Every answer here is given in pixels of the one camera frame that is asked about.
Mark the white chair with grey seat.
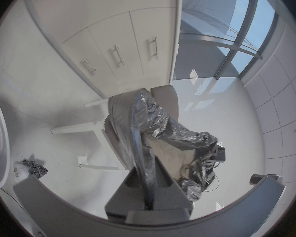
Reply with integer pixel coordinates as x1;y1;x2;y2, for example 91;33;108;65
50;85;195;180

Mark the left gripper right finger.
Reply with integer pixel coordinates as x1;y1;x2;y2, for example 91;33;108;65
152;156;194;214

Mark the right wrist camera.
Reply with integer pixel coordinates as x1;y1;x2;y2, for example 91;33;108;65
213;144;226;163

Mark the window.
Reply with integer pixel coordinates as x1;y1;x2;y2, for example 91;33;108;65
171;0;280;81

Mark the white trash bin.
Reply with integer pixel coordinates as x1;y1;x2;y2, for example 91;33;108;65
0;90;11;188

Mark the white cabinet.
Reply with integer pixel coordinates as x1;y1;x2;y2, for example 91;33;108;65
23;0;183;101

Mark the black plastic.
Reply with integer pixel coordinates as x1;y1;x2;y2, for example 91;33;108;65
22;158;48;180

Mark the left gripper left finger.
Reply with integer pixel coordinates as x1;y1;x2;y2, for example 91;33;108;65
104;169;146;220

